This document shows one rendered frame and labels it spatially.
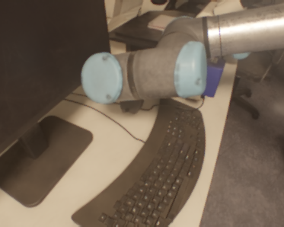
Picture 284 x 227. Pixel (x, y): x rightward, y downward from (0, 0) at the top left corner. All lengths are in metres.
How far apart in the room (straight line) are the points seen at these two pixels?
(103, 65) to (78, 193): 0.31
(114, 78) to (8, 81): 0.17
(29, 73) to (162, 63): 0.23
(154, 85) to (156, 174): 0.25
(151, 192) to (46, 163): 0.28
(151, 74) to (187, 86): 0.06
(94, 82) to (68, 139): 0.28
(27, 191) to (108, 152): 0.22
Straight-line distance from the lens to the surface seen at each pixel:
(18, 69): 0.37
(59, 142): 0.60
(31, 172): 0.56
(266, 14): 0.44
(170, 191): 0.48
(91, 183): 0.51
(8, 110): 0.38
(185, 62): 0.31
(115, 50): 0.77
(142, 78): 0.32
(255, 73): 1.67
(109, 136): 0.59
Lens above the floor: 1.20
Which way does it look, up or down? 43 degrees down
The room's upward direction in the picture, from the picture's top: 3 degrees clockwise
